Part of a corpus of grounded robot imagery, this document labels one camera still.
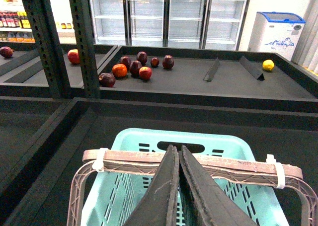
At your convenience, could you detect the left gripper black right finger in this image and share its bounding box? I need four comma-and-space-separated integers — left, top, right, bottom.
178, 146, 256, 226

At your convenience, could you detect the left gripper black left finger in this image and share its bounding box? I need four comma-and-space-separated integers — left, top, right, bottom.
124, 145, 179, 226

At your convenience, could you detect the brown basket handle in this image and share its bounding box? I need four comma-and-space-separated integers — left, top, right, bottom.
67, 150, 318, 226

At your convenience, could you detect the light blue plastic basket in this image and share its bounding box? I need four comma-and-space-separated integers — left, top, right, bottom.
79, 128, 290, 226

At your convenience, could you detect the red apple on shelf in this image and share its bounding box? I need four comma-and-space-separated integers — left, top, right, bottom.
139, 67, 152, 80

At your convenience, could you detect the small dark red apple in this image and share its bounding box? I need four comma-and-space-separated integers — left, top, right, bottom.
151, 57, 160, 68

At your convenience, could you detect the red apple left tray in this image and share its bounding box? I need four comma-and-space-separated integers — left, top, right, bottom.
68, 49, 80, 65

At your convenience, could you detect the white zip tie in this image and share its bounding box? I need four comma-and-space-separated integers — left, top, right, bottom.
92, 148, 109, 172
266, 154, 286, 189

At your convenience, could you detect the black metal shelf divider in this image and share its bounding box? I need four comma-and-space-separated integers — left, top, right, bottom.
203, 58, 220, 82

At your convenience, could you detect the dark purple fruit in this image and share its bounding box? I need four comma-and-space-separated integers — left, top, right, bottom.
98, 73, 116, 87

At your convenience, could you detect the orange fruit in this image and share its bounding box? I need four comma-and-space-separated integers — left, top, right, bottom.
112, 64, 128, 78

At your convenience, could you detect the yellow lemon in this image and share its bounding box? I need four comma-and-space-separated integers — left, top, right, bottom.
262, 60, 275, 72

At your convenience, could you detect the white blue chest freezer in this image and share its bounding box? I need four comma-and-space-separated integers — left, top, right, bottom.
248, 11, 306, 61

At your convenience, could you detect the glass door refrigerator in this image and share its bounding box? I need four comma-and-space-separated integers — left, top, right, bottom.
89, 0, 248, 50

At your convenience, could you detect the dark fruit far left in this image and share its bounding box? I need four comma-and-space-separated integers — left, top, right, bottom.
0, 46, 13, 59

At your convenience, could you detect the shelf of bottles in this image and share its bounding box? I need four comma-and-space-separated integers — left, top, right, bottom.
0, 0, 35, 43

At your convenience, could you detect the black shelf upright post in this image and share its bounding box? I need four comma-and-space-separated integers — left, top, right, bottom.
69, 0, 100, 98

